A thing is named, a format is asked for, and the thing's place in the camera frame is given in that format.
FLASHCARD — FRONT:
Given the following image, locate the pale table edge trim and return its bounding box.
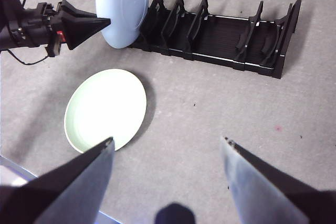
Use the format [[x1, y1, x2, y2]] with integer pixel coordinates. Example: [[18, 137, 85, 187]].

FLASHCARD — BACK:
[[0, 155, 39, 187]]

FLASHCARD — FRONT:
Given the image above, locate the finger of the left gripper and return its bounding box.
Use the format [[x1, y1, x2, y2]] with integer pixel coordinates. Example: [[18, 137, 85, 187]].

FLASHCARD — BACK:
[[64, 18, 111, 51], [57, 0, 110, 20]]

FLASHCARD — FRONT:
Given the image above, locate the blue round plate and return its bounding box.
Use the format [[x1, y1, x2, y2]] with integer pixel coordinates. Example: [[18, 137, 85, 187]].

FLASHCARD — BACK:
[[95, 0, 150, 49]]

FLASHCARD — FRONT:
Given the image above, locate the black camera cable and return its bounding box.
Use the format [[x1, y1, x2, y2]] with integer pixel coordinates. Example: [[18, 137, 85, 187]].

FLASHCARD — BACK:
[[6, 48, 52, 66]]

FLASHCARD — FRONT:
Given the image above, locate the black plastic plate rack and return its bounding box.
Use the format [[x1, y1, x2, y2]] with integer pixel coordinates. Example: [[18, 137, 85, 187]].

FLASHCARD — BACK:
[[128, 0, 302, 79]]

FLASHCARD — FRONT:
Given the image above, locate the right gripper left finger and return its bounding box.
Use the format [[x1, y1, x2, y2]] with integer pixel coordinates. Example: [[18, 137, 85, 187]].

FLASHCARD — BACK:
[[0, 136, 116, 224]]

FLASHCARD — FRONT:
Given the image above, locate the green round plate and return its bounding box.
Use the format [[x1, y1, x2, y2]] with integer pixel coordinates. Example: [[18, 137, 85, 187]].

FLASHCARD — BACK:
[[64, 68, 148, 154]]

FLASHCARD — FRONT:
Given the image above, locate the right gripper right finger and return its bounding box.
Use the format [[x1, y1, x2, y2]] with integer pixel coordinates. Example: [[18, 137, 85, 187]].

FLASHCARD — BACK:
[[219, 136, 336, 224]]

